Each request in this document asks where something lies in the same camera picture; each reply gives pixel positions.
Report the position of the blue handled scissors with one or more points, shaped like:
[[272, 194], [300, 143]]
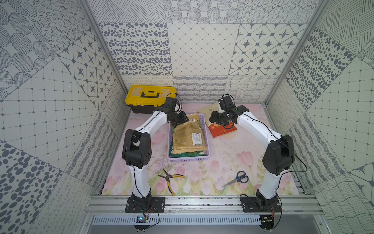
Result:
[[241, 177]]

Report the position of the lilac plastic basket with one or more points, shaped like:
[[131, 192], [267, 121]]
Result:
[[204, 156]]

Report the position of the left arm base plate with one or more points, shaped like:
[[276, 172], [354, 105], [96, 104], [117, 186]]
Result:
[[140, 205]]

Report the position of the yellow and black toolbox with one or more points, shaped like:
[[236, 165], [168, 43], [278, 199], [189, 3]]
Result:
[[144, 99]]

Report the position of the small circuit board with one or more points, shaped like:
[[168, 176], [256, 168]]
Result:
[[267, 222], [141, 223]]

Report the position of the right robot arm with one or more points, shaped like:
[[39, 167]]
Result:
[[279, 155]]

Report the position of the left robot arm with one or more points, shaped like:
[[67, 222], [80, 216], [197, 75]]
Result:
[[137, 148]]

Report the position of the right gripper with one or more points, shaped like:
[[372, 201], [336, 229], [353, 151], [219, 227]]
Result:
[[213, 117]]

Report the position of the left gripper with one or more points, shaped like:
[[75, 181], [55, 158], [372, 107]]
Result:
[[181, 118]]

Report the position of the aluminium mounting rail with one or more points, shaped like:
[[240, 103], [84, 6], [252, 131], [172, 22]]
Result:
[[204, 205]]

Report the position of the right small circuit board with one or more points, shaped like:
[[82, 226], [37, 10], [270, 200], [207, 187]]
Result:
[[267, 222]]

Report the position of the left small circuit board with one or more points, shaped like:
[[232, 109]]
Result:
[[141, 223]]

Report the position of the beige red cassava chips bag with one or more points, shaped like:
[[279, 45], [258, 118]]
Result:
[[215, 129]]

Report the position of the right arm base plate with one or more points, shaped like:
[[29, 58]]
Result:
[[248, 204]]

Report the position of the white slotted cable duct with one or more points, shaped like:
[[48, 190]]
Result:
[[189, 219]]

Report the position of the dark green striped snack bag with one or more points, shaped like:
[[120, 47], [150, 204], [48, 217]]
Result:
[[190, 153]]

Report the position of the gold foil chips bag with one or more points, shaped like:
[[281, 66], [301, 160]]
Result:
[[192, 129]]

